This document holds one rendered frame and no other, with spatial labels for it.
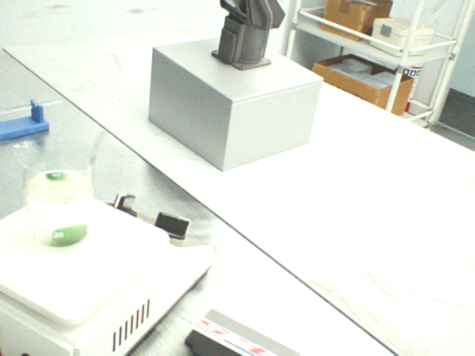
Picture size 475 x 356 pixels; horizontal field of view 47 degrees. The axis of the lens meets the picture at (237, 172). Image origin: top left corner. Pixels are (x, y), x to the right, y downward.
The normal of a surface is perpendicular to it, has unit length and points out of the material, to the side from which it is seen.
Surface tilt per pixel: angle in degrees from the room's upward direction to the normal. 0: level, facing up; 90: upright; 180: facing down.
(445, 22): 90
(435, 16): 90
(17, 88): 0
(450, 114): 90
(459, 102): 90
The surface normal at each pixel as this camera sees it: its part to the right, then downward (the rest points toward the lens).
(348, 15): -0.63, 0.33
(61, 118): 0.14, -0.86
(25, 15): 0.66, 0.45
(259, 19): 0.49, 0.55
